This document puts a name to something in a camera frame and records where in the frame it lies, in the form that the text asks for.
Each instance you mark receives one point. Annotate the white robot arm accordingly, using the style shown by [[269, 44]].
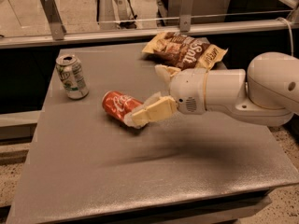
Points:
[[267, 93]]

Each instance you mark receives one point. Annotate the brown chip bag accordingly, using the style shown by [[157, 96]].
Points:
[[184, 52]]

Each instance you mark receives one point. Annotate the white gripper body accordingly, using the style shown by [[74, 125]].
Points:
[[188, 89]]

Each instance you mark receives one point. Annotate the red coke can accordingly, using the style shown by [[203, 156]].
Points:
[[118, 105]]

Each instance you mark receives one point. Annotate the metal rail bracket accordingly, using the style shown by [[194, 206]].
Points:
[[57, 28], [185, 15]]

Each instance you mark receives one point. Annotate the left metal rail bracket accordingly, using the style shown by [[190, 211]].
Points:
[[57, 28]]

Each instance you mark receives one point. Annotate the right metal rail bracket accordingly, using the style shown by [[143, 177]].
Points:
[[185, 15]]

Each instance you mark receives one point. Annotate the white green soda can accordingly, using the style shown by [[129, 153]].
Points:
[[70, 73]]

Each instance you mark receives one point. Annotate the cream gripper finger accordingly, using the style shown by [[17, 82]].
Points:
[[155, 108], [166, 73]]

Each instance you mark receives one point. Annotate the metal horizontal rail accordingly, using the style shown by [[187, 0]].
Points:
[[131, 34]]

